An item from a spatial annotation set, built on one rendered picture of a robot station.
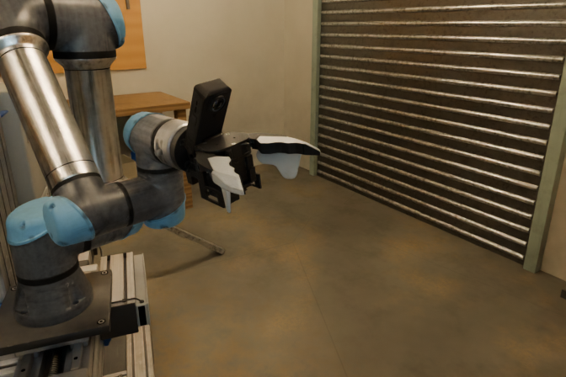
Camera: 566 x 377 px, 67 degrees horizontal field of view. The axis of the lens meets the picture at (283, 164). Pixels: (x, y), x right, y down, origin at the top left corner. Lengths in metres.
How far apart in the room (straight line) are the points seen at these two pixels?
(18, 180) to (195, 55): 2.77
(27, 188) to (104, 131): 0.48
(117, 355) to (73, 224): 1.23
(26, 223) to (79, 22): 0.39
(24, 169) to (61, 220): 0.70
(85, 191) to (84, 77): 0.30
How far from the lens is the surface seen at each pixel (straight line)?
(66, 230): 0.68
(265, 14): 4.29
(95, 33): 0.91
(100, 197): 0.70
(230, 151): 0.55
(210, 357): 2.08
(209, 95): 0.54
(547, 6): 2.74
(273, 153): 0.58
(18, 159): 1.36
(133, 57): 3.74
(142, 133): 0.71
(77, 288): 1.02
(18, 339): 1.02
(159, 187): 0.73
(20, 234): 0.96
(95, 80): 0.93
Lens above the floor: 1.39
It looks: 18 degrees down
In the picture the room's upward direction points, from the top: straight up
